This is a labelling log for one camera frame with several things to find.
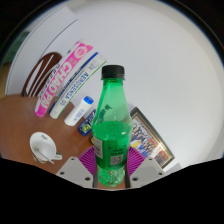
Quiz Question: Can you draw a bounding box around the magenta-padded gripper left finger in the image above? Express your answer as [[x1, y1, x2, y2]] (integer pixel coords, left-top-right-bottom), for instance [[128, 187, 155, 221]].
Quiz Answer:
[[55, 146, 100, 189]]

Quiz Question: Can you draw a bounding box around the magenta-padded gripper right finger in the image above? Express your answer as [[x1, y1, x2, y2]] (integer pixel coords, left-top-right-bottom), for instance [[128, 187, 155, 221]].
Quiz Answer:
[[125, 146, 167, 189]]

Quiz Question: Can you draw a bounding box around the green plastic drink bottle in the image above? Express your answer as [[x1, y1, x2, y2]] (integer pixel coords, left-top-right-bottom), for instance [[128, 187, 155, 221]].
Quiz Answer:
[[91, 64, 135, 189]]

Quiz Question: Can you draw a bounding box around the framed group photo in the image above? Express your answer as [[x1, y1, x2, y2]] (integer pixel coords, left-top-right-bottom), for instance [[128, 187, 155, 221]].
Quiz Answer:
[[127, 106, 176, 169]]

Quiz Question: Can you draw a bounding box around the white patterned mug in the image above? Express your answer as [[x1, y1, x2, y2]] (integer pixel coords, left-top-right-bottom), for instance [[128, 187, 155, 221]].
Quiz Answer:
[[28, 131, 64, 165]]

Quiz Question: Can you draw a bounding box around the dark blue pump bottle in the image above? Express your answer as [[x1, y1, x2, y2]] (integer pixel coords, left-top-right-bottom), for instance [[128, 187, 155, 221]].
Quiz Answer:
[[77, 108, 98, 137]]

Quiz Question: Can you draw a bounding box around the white bottle with blue cap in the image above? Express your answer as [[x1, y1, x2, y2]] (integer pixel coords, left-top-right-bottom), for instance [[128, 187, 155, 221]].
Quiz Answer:
[[63, 95, 95, 127]]

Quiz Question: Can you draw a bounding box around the white blue-green shuttlecock tube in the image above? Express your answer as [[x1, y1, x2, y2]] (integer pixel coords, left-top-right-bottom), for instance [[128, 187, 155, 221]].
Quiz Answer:
[[48, 51, 108, 120]]

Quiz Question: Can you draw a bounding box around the pink shuttlecock tube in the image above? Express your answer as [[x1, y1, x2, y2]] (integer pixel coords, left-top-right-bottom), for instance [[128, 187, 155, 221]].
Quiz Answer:
[[33, 40, 95, 119]]

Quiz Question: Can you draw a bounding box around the brown wooden chair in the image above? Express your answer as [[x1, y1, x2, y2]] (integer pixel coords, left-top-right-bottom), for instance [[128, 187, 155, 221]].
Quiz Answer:
[[21, 51, 64, 99]]

